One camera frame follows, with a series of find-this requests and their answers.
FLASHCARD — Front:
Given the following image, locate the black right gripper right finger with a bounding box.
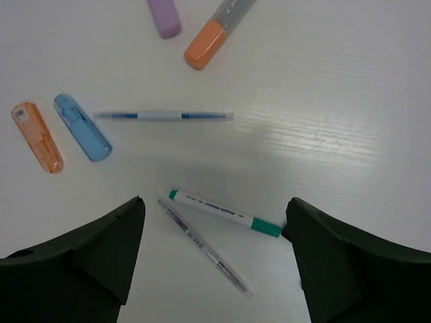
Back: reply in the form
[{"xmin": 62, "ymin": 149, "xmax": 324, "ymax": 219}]
[{"xmin": 281, "ymin": 197, "xmax": 430, "ymax": 322}]

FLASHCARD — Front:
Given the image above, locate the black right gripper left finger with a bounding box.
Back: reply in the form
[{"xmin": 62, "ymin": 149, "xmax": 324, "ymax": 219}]
[{"xmin": 1, "ymin": 196, "xmax": 145, "ymax": 322}]

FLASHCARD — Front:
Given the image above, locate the green capped white marker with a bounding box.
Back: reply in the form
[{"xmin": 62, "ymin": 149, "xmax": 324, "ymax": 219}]
[{"xmin": 168, "ymin": 190, "xmax": 282, "ymax": 238}]

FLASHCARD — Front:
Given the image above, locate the clear purple ballpoint pen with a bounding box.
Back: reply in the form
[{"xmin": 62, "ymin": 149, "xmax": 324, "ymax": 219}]
[{"xmin": 158, "ymin": 198, "xmax": 253, "ymax": 299}]

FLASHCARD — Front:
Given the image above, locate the purple highlighter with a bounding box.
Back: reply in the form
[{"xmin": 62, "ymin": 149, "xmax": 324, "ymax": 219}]
[{"xmin": 147, "ymin": 0, "xmax": 182, "ymax": 39}]

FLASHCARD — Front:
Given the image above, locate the orange grey highlighter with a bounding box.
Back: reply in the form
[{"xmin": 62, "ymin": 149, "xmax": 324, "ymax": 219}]
[{"xmin": 184, "ymin": 0, "xmax": 256, "ymax": 71}]

